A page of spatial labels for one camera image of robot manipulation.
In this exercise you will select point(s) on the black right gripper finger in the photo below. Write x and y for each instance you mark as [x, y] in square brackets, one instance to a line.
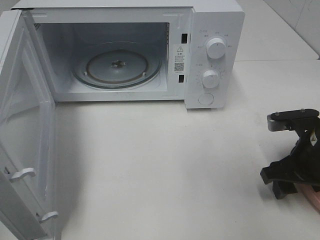
[282, 188]
[302, 168]

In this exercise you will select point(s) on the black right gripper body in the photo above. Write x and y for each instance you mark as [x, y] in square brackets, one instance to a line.
[307, 148]

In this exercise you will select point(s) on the pink round plate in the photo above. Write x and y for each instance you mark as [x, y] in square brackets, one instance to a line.
[310, 194]

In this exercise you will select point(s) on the round white door button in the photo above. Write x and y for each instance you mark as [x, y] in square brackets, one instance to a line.
[206, 99]

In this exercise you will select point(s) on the white microwave door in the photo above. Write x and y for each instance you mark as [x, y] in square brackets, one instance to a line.
[27, 131]

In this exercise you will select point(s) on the lower white timer knob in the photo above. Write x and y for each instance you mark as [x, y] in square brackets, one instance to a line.
[210, 79]

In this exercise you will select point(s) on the upper white power knob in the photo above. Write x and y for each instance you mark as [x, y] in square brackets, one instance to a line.
[215, 47]

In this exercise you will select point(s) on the glass microwave turntable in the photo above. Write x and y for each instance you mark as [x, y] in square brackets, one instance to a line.
[117, 65]

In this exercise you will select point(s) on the white microwave oven body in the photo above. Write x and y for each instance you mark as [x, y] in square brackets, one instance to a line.
[180, 28]

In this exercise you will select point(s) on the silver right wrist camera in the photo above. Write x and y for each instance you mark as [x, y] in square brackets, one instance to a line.
[290, 118]

